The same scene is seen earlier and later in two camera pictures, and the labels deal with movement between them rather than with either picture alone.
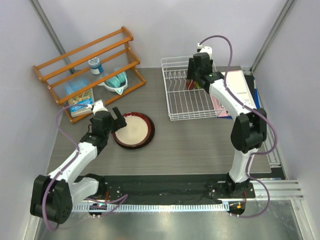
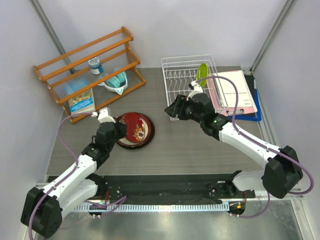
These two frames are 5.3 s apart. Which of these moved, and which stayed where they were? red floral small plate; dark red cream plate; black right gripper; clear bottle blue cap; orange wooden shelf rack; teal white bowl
Moved: black right gripper; red floral small plate
Stayed: orange wooden shelf rack; dark red cream plate; clear bottle blue cap; teal white bowl
